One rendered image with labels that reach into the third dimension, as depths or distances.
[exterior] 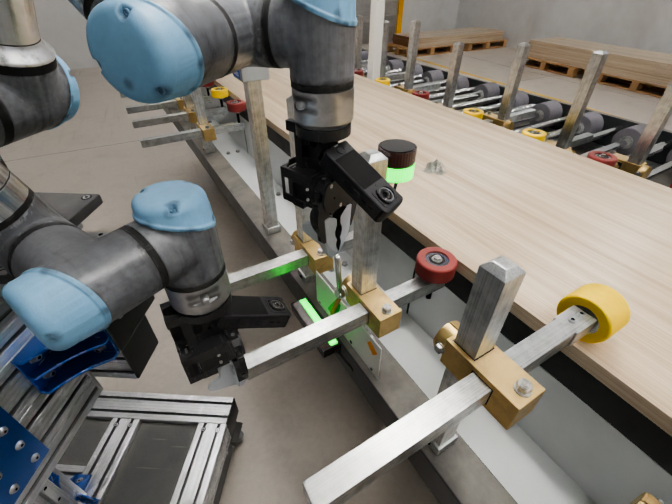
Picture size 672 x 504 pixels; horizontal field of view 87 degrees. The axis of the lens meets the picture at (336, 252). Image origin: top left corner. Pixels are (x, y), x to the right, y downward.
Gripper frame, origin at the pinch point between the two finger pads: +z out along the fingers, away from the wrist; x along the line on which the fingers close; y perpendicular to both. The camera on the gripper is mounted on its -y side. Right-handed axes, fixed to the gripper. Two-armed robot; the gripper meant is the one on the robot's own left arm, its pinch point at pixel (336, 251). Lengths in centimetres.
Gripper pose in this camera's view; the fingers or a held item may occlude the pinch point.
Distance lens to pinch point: 56.6
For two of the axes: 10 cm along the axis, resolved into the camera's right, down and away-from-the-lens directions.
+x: -6.3, 4.8, -6.1
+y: -7.7, -4.0, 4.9
